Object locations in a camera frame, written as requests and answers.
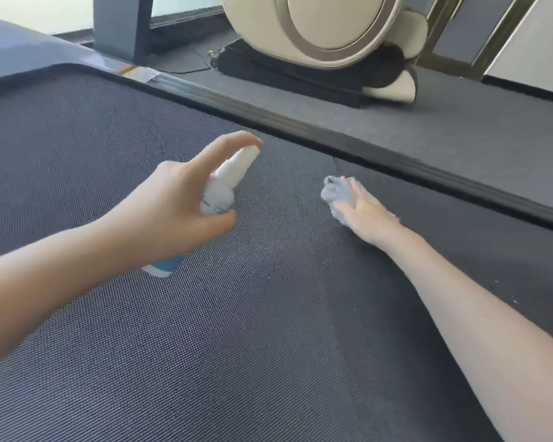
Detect white blue spray bottle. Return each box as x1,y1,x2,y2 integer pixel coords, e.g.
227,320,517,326
140,145,261,279

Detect black power cable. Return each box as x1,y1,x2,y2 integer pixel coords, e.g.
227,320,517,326
165,39,220,74

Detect person's right hand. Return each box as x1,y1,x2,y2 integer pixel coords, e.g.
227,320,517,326
334,177,404,247

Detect person's right forearm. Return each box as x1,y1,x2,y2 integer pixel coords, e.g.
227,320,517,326
380,223,553,442

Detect dark glass double door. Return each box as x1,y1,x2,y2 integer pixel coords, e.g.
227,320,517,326
414,0,543,81

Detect grey fluffy cloth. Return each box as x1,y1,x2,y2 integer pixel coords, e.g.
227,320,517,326
320,175,402,226

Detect beige brown massage chair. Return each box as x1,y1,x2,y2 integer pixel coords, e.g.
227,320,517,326
210,0,429,109

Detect person's left hand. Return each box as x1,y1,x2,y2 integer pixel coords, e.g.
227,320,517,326
92,131,264,274

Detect dark grey treadmill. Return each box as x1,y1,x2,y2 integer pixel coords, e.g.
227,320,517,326
0,0,553,442

